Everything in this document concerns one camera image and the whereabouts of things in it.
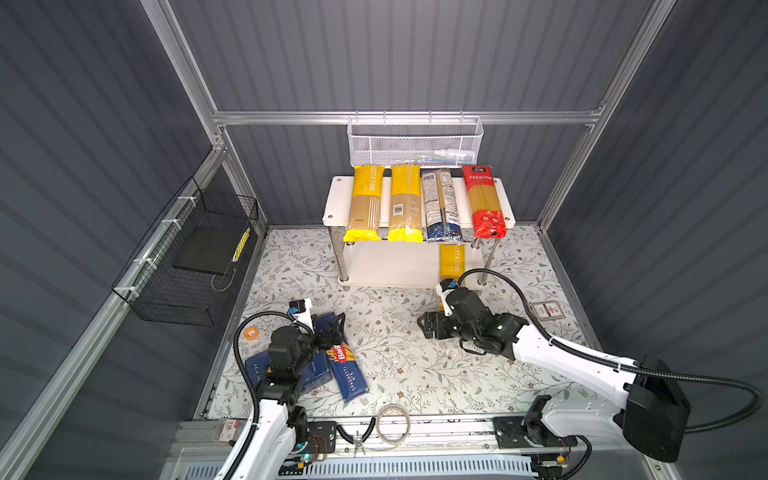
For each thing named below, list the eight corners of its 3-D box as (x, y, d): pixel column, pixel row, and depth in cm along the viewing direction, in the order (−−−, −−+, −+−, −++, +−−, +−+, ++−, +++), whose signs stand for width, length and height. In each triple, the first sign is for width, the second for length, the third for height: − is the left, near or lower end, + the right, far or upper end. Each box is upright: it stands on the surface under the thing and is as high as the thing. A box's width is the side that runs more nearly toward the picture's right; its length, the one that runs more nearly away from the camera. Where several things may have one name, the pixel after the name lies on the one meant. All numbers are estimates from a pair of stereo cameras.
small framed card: (539, 321, 96) (542, 317, 94) (532, 306, 100) (534, 302, 98) (561, 318, 97) (565, 315, 95) (553, 304, 100) (557, 300, 98)
